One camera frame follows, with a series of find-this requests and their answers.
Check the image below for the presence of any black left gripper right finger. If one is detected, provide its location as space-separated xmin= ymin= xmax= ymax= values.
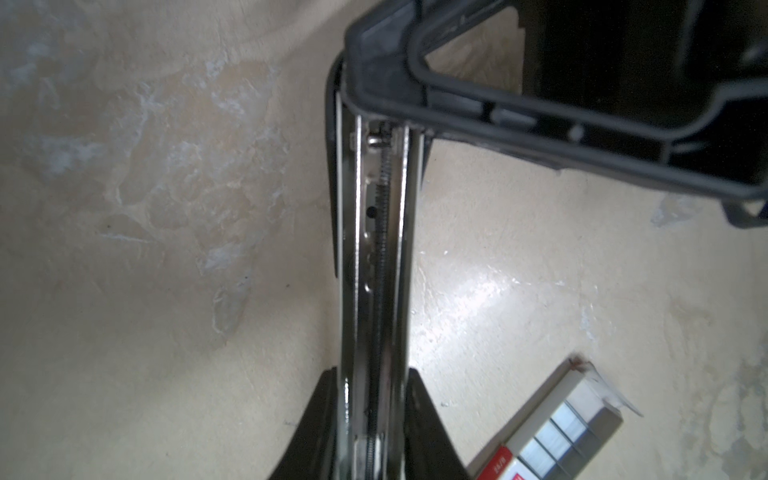
xmin=404 ymin=368 xmax=470 ymax=480

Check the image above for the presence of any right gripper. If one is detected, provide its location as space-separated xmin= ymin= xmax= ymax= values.
xmin=343 ymin=1 xmax=767 ymax=228

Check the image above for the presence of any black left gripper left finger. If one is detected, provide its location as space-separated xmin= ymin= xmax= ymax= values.
xmin=269 ymin=368 xmax=338 ymax=480

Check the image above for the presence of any red white staple box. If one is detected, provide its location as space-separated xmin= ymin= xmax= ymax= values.
xmin=474 ymin=445 xmax=539 ymax=480

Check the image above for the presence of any black stapler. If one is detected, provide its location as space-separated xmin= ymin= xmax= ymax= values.
xmin=325 ymin=56 xmax=431 ymax=479

